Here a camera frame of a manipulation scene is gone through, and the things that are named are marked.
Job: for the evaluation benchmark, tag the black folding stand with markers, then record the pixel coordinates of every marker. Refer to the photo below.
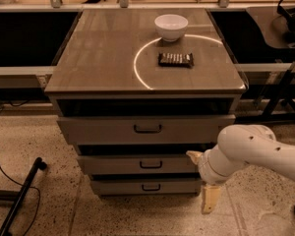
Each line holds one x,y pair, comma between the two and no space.
281,93

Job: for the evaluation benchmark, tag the middle grey drawer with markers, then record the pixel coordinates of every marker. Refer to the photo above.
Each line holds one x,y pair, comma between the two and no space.
136,164

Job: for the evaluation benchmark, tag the dark snack packet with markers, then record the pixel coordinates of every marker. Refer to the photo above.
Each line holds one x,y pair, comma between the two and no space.
176,60

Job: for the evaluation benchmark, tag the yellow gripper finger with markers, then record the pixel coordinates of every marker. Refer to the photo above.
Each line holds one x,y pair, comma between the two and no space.
195,156
210,196

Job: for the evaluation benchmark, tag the white ceramic bowl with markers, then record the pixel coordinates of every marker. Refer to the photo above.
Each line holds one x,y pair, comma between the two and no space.
171,27

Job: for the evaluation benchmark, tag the grey three-drawer cabinet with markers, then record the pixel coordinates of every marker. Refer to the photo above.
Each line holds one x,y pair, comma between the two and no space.
109,68

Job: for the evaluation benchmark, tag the grey drawer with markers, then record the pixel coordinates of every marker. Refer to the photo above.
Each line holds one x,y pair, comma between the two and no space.
143,130
146,187
136,164

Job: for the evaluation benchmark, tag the bottom grey drawer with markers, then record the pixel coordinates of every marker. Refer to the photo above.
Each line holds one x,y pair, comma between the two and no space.
146,187

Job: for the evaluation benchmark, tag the top grey drawer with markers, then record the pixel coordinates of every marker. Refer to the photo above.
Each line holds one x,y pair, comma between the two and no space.
143,130

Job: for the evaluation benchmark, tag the black metal stand leg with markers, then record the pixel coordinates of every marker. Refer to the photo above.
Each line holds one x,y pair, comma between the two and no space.
17,197

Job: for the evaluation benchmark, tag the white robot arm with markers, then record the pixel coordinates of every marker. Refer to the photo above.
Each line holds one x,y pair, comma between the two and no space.
239,146

